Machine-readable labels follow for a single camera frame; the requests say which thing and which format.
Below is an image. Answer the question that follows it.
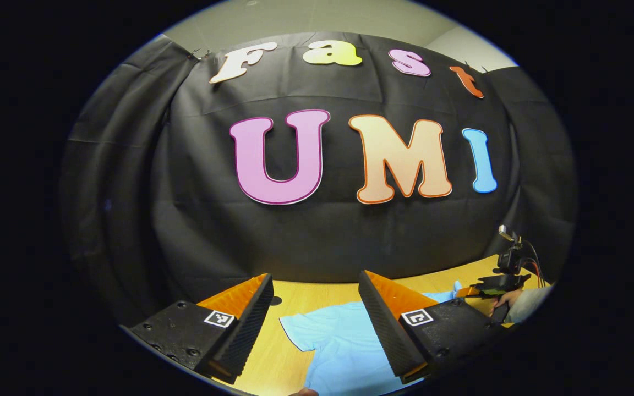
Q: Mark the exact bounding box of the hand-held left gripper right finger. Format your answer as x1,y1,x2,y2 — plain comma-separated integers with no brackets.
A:
357,269,507,384

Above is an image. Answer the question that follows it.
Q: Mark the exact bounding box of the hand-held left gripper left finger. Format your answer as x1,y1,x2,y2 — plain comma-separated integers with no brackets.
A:
127,272,275,384

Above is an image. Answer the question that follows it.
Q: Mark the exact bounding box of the light blue T-shirt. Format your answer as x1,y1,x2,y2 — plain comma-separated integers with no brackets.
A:
280,280,464,396

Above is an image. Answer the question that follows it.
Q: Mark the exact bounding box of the black backdrop cloth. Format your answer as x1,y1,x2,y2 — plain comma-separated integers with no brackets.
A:
59,30,579,331

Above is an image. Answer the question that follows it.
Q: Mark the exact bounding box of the red and black cable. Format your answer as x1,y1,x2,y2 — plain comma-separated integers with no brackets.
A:
522,241,547,289

